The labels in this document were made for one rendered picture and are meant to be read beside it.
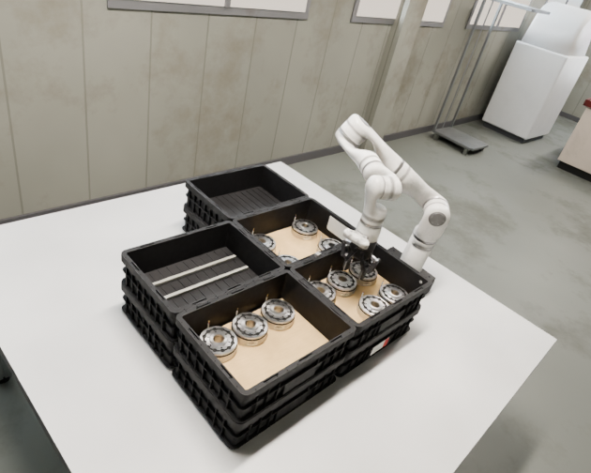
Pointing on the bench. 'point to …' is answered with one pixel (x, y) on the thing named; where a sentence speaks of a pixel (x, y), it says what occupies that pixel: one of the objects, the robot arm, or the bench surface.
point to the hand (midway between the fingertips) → (354, 270)
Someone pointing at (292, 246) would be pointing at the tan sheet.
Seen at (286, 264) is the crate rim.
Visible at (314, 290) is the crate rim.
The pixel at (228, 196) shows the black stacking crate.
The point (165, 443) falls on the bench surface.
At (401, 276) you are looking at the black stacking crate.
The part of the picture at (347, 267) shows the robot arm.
